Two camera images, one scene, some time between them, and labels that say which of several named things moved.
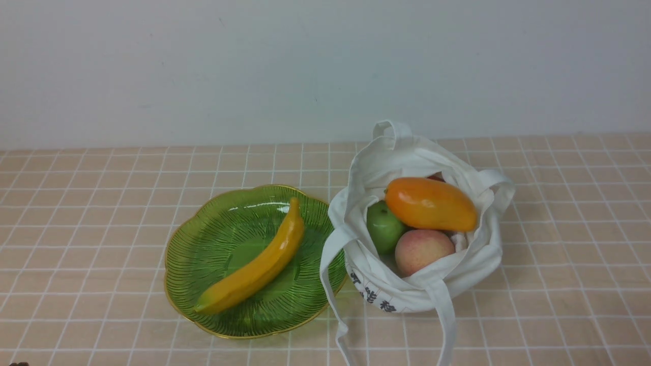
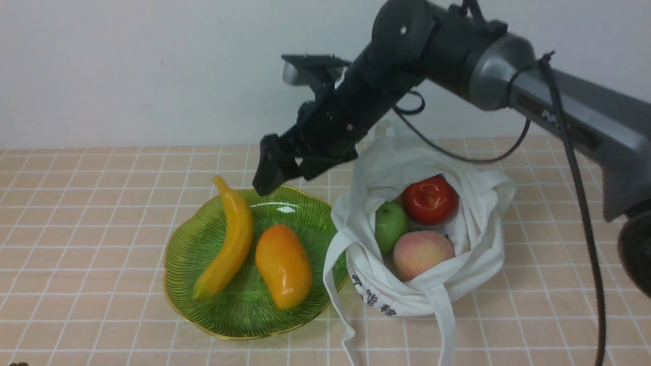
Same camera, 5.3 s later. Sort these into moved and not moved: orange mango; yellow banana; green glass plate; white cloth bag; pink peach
Moved: orange mango; yellow banana
Not moved: pink peach; green glass plate; white cloth bag
